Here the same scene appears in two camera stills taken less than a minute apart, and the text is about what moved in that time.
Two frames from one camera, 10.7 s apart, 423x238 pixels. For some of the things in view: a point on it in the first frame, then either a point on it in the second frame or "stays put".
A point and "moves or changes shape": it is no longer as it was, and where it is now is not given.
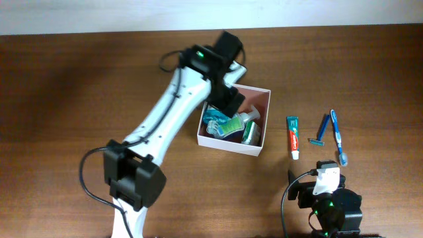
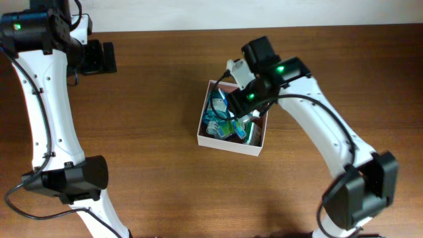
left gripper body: (229, 103) -> (109, 57)
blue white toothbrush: (343, 157) moves or changes shape
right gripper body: (294, 186) -> (236, 108)
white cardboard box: (252, 96) stays put
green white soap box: (252, 135) stays put
